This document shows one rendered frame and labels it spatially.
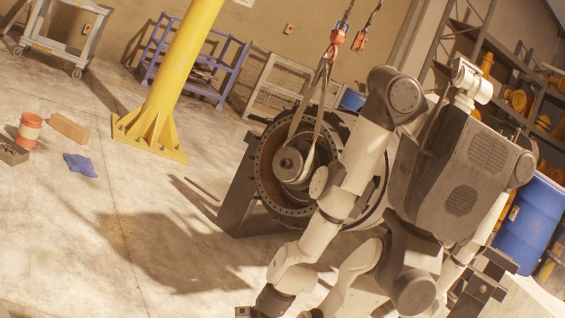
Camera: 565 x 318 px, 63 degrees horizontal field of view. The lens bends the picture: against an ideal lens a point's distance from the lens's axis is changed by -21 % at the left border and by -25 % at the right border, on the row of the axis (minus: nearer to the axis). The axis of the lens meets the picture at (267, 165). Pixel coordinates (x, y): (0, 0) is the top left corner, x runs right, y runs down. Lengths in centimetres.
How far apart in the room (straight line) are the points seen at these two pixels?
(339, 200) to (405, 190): 16
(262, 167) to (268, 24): 624
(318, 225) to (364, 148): 21
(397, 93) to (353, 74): 821
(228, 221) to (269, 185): 129
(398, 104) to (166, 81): 364
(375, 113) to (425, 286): 41
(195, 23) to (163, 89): 61
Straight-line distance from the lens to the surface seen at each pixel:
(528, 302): 441
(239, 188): 368
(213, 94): 738
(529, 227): 472
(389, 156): 252
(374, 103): 127
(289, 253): 139
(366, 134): 127
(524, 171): 146
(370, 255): 139
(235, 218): 371
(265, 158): 249
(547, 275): 494
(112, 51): 811
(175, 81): 473
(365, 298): 153
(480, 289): 311
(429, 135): 128
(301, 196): 244
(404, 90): 122
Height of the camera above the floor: 135
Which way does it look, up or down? 13 degrees down
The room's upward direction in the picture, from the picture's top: 25 degrees clockwise
